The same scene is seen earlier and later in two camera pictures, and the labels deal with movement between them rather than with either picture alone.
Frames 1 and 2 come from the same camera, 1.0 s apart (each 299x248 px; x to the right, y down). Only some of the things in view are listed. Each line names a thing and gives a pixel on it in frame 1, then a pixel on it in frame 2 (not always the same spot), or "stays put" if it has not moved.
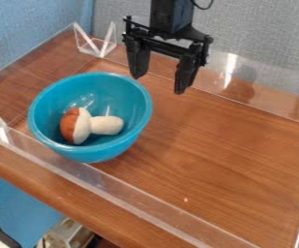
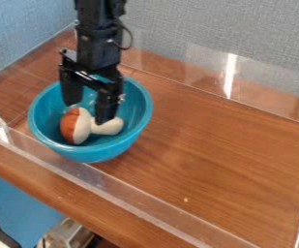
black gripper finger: x=187 y=71 -> x=105 y=106
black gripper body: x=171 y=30 -> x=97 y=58
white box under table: x=68 y=234 stays put
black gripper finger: x=139 y=53 -> x=71 y=86
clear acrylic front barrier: x=108 y=189 stays put
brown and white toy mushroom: x=77 y=125 stays put
